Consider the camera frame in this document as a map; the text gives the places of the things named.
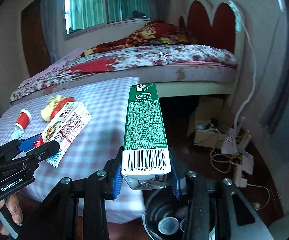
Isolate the cardboard box on floor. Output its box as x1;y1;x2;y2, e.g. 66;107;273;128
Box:
187;96;233;148

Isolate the black trash bin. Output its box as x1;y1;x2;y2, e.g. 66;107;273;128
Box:
142;187;218;240

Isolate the dark wooden door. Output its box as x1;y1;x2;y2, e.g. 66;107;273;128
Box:
21;0;51;77

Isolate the white cable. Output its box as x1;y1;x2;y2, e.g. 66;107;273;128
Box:
233;17;258;131

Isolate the red patterned blanket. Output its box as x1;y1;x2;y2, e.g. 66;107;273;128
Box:
76;20;190;59

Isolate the window with green curtain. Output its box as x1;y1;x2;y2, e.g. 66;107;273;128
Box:
64;0;151;36

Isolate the red paper cup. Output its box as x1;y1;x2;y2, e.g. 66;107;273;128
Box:
15;109;32;131

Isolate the red plastic bag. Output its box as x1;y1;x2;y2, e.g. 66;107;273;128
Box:
50;97;75;120

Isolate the pink checkered tablecloth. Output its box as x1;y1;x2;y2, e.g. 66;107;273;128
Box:
0;76;147;224

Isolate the yellow cloth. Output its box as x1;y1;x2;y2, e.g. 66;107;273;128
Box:
40;95;64;122

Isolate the white power strip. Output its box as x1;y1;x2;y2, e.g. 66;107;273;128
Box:
233;129;255;188

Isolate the floral bed mattress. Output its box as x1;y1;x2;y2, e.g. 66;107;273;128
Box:
9;44;239;102

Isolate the person's left hand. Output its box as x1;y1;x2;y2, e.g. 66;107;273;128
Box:
0;194;23;236

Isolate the red heart headboard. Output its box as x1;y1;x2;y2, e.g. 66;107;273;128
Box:
179;0;236;53

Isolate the red white snack box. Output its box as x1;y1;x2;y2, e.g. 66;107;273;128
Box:
34;102;92;167

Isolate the green white milk carton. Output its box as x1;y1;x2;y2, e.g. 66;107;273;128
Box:
121;83;172;190

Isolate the white crumpled tissue by cup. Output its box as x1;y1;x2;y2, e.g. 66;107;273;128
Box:
10;129;25;140

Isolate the grey curtain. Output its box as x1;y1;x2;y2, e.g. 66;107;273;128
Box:
40;0;63;63

